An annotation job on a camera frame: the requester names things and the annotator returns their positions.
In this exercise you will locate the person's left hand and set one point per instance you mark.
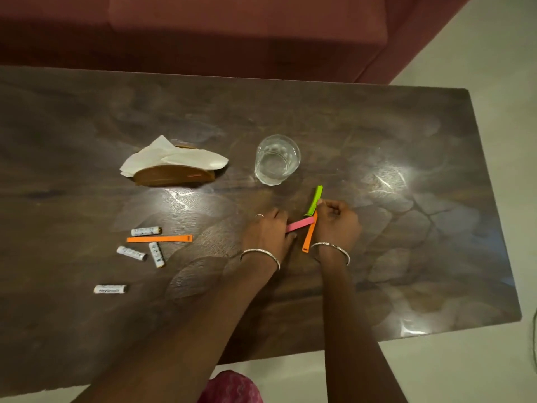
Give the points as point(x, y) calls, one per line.
point(266, 237)

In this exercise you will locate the person's right hand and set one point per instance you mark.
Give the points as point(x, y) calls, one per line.
point(340, 228)

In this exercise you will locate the person's left thumb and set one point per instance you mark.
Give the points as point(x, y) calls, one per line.
point(291, 240)

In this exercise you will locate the person's right thumb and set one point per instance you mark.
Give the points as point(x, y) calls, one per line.
point(320, 209)

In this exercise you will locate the person's right forearm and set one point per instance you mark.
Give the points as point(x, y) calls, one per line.
point(356, 331)

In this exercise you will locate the person's left forearm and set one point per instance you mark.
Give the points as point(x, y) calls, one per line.
point(188, 331)

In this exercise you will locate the silver bangle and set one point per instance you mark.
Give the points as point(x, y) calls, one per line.
point(335, 246)
point(262, 252)

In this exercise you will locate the clear drinking glass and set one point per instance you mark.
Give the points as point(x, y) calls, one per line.
point(277, 161)

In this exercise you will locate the brown wooden napkin holder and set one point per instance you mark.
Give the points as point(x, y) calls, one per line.
point(172, 176)

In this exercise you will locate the white battery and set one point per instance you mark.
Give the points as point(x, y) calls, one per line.
point(131, 253)
point(156, 254)
point(110, 289)
point(145, 231)

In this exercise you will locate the white paper napkins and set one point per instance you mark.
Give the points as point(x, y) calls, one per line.
point(168, 157)

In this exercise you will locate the pink patterned clothing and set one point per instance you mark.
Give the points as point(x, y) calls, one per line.
point(230, 390)

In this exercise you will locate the maroon fabric sofa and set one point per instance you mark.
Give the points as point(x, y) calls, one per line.
point(235, 33)

